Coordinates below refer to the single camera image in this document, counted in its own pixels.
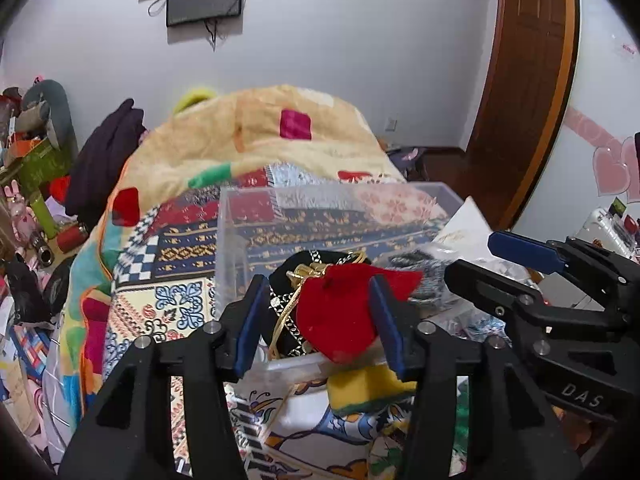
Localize dark bag on floor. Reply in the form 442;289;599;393
386;145;427;182

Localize green cardboard box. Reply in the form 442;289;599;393
0;139;76;198

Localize dark purple garment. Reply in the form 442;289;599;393
64;98;149;228

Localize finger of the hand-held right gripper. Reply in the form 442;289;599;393
487;231;640;313
444;258;556;361

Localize red cloth pouch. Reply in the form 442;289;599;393
294;263;426;364

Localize grey plush toy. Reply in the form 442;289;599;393
19;79;79;152

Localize brown wooden door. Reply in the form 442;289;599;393
464;0;582;232

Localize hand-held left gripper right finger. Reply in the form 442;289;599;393
369;275;584;480

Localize clear plastic storage box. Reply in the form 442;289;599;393
214;182;467;377

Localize beige fleece blanket colourful squares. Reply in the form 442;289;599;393
65;83;409;428

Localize yellow cloth with green edge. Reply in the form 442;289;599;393
327;362;419;417

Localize black plastic bag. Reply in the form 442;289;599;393
4;252;55;328

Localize black pouch with gold trim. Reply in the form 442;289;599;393
267;249;372;361

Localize yellow-green plush item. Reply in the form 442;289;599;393
172;87;220;114

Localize grey knitted cloth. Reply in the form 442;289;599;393
387;251;452;312

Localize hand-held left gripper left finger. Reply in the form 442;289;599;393
59;274;272;480

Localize black hanging cable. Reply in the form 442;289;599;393
202;17;222;52

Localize pink heart wall decoration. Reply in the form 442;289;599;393
564;105;640;197

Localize pink bunny toy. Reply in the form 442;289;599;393
4;179;40;242

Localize white plastic bag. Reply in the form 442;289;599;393
429;196;507;262

